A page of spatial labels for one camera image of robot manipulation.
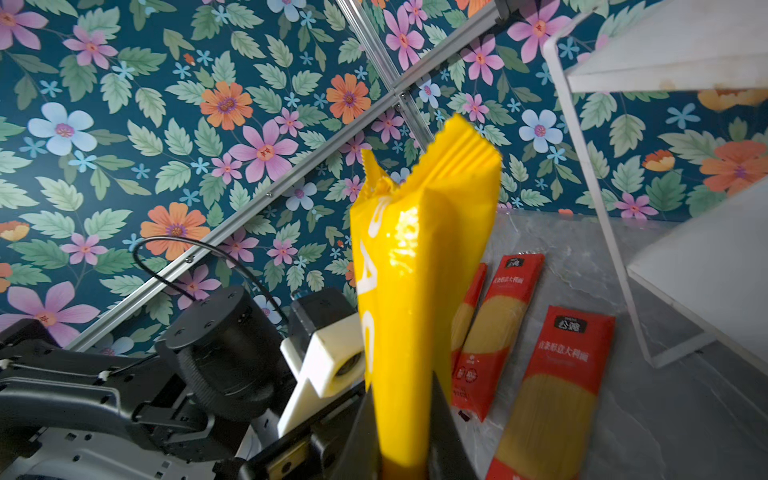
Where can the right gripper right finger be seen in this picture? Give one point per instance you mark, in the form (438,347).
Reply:
(447,458)

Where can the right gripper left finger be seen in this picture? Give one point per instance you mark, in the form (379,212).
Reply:
(361,457)

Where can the red spaghetti bag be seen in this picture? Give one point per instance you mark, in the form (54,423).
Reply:
(466,311)
(494,332)
(548,431)

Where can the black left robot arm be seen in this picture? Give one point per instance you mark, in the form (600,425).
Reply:
(223,396)

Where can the white two-tier shelf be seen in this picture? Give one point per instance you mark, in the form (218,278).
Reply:
(650,119)

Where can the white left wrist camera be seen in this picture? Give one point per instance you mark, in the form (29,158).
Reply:
(332,365)

